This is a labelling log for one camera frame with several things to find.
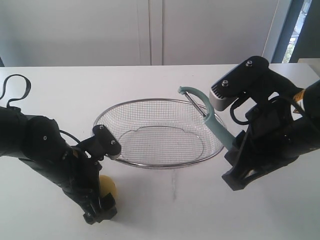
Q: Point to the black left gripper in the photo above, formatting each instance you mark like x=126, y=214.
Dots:
x=77, y=175

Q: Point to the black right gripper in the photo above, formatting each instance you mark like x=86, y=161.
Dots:
x=271, y=141

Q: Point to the light blue vegetable peeler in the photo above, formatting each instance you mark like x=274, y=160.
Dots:
x=223, y=135

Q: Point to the yellow lemon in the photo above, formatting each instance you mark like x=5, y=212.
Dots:
x=107, y=186

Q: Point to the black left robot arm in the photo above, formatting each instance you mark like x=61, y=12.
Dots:
x=37, y=142

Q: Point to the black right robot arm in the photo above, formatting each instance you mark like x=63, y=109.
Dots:
x=308, y=111

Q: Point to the white cabinet doors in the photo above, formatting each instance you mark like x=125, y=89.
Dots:
x=38, y=33

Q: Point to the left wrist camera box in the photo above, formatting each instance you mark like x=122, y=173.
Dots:
x=102, y=143

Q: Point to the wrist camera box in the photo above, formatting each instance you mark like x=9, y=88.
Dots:
x=252, y=78
x=102, y=143

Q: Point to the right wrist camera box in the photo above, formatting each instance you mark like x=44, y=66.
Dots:
x=252, y=78

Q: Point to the oval wire mesh basket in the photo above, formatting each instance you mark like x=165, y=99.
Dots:
x=160, y=133

